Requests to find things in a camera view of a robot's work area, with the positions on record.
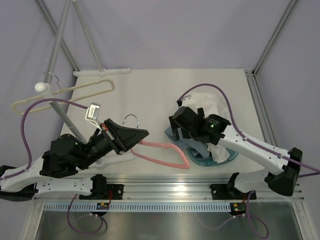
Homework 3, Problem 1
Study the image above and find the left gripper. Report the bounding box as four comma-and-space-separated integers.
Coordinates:
75, 119, 150, 171

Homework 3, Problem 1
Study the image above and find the pink hanger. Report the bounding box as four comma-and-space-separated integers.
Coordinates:
122, 114, 191, 171

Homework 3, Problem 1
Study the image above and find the white pleated skirt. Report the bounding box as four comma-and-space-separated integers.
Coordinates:
187, 92, 231, 163

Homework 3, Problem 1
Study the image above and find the cream velvet hanger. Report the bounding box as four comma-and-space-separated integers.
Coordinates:
11, 72, 116, 116

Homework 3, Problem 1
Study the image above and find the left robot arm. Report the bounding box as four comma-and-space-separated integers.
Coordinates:
0, 119, 149, 202

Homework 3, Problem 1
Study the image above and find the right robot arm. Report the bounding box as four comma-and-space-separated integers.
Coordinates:
169, 106, 303, 198

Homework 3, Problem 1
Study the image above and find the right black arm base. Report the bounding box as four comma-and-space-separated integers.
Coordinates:
209, 172, 250, 200

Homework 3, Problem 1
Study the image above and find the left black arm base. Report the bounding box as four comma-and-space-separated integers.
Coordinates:
79, 174, 124, 200

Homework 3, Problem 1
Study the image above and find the teal plastic bin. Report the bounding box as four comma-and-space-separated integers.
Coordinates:
186, 147, 239, 167

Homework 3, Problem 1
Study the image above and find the grey clothes rack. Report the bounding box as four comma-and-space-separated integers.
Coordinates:
34, 0, 137, 173

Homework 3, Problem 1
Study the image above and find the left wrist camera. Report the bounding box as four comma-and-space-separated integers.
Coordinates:
85, 102, 102, 130

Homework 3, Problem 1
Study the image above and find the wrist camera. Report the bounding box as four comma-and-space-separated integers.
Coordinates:
177, 95, 197, 109
85, 102, 102, 130

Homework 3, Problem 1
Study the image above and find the aluminium mounting rail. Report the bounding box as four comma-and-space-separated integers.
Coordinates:
34, 178, 304, 202

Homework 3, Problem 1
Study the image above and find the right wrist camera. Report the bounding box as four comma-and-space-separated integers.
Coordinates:
177, 95, 197, 109

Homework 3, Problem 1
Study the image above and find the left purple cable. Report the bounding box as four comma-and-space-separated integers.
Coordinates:
0, 98, 91, 181

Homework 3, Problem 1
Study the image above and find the white slotted cable duct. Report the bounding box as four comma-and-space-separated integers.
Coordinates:
43, 202, 231, 213

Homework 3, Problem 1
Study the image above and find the aluminium frame post right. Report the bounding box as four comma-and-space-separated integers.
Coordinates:
252, 0, 301, 76

